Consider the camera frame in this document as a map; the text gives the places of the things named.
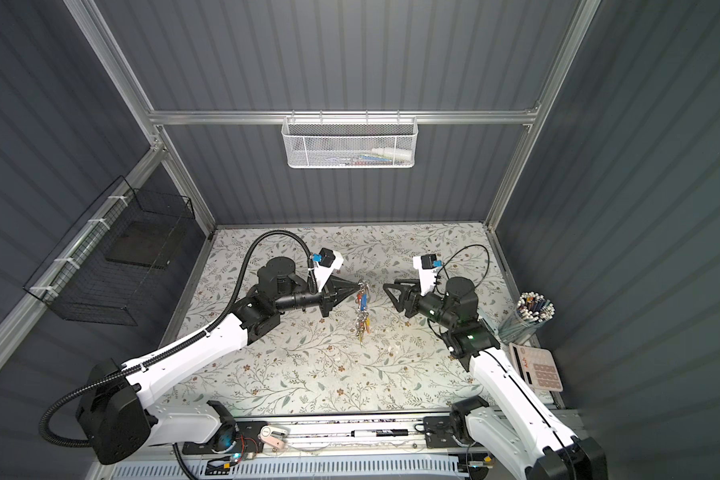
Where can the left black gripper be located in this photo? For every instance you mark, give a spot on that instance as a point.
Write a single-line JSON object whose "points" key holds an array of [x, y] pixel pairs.
{"points": [[341, 288]]}

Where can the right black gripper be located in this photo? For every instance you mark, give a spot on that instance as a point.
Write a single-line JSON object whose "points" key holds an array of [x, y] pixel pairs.
{"points": [[409, 295]]}

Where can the large keyring with coloured keys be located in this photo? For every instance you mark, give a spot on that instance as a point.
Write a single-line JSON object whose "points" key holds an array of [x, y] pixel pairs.
{"points": [[362, 300]]}

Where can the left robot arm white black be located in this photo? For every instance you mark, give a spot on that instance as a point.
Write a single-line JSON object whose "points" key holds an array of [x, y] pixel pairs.
{"points": [[124, 416]]}

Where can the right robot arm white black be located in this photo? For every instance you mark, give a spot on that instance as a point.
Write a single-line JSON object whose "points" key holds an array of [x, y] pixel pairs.
{"points": [[513, 424]]}

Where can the clear cup of pens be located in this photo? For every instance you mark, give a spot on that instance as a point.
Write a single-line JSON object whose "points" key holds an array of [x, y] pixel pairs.
{"points": [[531, 311]]}

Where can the white bottle in basket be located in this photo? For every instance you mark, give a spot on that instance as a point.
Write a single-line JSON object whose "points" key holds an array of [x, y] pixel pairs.
{"points": [[396, 155]]}

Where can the black marker pen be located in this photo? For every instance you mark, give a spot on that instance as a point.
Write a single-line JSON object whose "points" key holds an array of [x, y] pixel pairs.
{"points": [[379, 433]]}

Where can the pink calculator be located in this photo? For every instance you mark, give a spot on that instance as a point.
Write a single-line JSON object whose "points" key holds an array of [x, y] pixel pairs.
{"points": [[536, 367]]}

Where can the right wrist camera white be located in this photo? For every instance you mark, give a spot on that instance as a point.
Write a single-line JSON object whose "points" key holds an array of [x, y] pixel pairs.
{"points": [[427, 266]]}

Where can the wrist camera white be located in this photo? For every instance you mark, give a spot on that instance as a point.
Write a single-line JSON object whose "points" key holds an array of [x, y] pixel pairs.
{"points": [[427, 266], [326, 261]]}

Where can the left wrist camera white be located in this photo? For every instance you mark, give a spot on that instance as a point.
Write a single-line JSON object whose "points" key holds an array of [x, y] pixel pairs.
{"points": [[326, 261]]}

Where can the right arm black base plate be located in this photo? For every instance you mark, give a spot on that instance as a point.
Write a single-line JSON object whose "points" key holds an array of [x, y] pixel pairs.
{"points": [[447, 431]]}

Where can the white wire mesh basket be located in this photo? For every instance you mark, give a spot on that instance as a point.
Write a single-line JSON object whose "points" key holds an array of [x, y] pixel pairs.
{"points": [[347, 144]]}

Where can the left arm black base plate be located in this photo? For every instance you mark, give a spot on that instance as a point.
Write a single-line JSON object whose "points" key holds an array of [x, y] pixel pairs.
{"points": [[241, 438]]}

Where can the black wire mesh basket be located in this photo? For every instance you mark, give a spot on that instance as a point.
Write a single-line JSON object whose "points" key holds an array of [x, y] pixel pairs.
{"points": [[109, 272]]}

